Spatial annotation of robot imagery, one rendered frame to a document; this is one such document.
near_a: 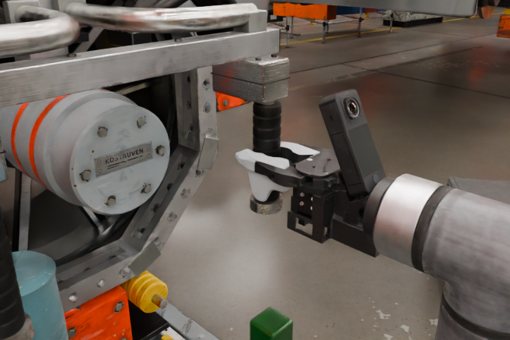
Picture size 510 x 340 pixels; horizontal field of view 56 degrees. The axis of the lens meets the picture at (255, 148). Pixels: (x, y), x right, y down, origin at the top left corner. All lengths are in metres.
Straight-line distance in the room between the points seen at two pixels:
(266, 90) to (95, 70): 0.21
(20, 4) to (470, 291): 0.55
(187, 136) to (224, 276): 1.01
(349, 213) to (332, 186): 0.04
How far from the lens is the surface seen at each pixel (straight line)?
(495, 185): 1.85
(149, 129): 0.57
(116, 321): 0.85
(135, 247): 0.83
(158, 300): 0.88
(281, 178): 0.55
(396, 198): 0.50
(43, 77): 0.45
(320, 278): 1.80
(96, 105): 0.56
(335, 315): 1.66
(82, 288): 0.79
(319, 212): 0.55
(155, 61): 0.50
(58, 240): 0.90
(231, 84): 0.61
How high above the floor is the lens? 1.06
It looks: 21 degrees down
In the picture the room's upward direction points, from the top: straight up
